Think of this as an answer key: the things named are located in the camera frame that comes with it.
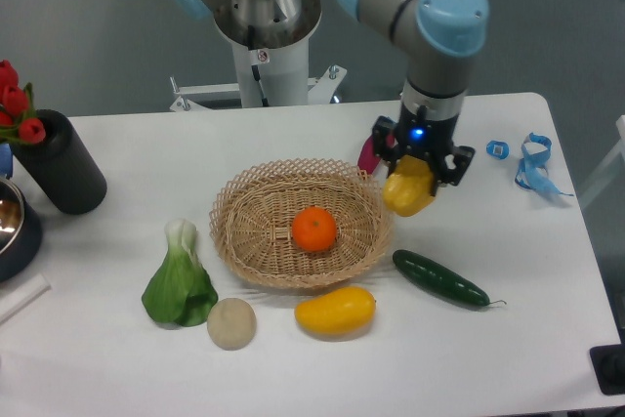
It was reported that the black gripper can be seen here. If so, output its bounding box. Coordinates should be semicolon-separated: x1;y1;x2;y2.
371;89;475;197

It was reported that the yellow bell pepper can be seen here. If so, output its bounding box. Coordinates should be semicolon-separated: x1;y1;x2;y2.
382;155;436;217

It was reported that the beige steamed bun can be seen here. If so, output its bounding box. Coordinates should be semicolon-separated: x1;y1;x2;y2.
206;298;257;351

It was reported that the green bok choy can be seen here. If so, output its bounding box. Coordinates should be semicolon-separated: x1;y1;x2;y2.
142;219;218;327

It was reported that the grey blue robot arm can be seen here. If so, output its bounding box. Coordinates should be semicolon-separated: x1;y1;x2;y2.
176;0;489;193

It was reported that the woven wicker basket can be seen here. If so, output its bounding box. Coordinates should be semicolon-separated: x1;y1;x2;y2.
209;158;393;290

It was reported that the purple eggplant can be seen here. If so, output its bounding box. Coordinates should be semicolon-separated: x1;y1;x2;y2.
356;136;387;175

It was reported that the small blue tape roll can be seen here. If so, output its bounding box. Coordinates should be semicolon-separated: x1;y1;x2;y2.
485;140;510;160

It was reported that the green cucumber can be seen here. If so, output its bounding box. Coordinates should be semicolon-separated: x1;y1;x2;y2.
392;249;505;309

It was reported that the orange tangerine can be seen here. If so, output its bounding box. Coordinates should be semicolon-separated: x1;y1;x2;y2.
291;206;337;252

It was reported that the crumpled blue tape strip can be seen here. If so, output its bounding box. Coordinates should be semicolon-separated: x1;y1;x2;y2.
515;133;573;198

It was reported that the yellow mango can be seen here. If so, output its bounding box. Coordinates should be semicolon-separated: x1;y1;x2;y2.
294;286;377;337

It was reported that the black device at table edge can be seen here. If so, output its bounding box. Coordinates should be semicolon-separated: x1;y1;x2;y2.
589;344;624;396

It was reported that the black cylindrical vase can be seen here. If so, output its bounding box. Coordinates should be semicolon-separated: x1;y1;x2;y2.
11;109;107;215

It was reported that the red tulip bouquet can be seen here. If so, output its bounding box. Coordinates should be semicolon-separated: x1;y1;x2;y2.
1;60;46;146

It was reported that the dark bowl with metal inside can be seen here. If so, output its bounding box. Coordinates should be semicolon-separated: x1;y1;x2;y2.
0;178;43;282

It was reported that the white plastic bar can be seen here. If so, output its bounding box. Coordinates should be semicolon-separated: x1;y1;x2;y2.
1;274;51;323

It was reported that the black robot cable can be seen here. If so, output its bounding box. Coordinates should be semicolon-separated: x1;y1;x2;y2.
246;25;271;108

